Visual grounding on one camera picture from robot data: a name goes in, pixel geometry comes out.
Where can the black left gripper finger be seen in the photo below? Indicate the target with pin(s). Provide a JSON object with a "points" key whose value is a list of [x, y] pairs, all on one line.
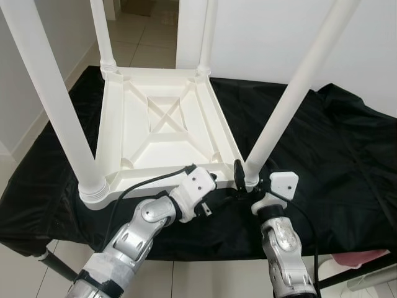
{"points": [[226, 197], [213, 178]]}

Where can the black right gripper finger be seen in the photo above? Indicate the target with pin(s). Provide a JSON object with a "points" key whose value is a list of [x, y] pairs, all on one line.
{"points": [[239, 174]]}

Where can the white plastic children table top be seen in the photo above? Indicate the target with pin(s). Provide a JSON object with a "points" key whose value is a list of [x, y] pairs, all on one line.
{"points": [[161, 149]]}

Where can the white plastic table leg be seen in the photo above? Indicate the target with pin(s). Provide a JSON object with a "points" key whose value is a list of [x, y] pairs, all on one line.
{"points": [[298, 87], [208, 31], [49, 93], [102, 31]]}

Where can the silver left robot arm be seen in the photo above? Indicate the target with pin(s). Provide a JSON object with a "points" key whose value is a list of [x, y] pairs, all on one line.
{"points": [[133, 239]]}

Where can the black shiny table cloth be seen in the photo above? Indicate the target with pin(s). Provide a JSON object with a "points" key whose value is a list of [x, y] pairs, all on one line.
{"points": [[347, 186]]}

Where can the pink cloth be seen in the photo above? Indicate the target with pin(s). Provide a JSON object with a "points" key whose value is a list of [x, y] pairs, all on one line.
{"points": [[356, 256]]}

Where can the black metal table leg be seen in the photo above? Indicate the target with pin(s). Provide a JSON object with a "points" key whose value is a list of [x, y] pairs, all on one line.
{"points": [[56, 264], [360, 270]]}

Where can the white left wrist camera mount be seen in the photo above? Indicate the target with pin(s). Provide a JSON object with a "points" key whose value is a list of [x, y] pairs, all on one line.
{"points": [[198, 183]]}

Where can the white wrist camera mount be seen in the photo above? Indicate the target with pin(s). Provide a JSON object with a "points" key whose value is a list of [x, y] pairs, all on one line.
{"points": [[284, 183], [198, 183]]}

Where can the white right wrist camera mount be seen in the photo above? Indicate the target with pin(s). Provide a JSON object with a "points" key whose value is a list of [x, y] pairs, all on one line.
{"points": [[284, 183]]}

